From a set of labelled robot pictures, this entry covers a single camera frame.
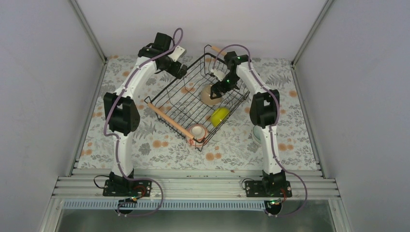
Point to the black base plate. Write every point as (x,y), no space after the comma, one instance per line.
(134,189)
(257,189)

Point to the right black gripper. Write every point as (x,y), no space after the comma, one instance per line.
(223,90)

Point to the white ceramic bowl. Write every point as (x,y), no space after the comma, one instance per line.
(257,135)

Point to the white slotted cable duct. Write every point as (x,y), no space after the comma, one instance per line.
(112,204)

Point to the yellow-green bowl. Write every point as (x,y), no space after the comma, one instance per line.
(219,115)

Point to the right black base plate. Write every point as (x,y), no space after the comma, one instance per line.
(257,189)

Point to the aluminium rail frame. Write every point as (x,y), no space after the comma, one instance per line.
(195,185)

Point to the floral patterned table mat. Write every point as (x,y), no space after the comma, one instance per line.
(155,146)

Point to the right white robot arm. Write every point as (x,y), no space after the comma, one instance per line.
(264,113)

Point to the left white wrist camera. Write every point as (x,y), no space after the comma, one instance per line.
(177,53)

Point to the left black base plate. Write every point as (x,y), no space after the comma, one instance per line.
(134,189)

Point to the white bowl orange rim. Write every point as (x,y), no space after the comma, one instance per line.
(199,133)

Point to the black wire dish rack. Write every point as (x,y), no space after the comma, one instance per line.
(180,107)

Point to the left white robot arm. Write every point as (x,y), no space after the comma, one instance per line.
(121,114)

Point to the beige ceramic bowl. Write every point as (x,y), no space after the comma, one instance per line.
(205,97)

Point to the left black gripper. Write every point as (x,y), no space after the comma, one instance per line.
(174,71)

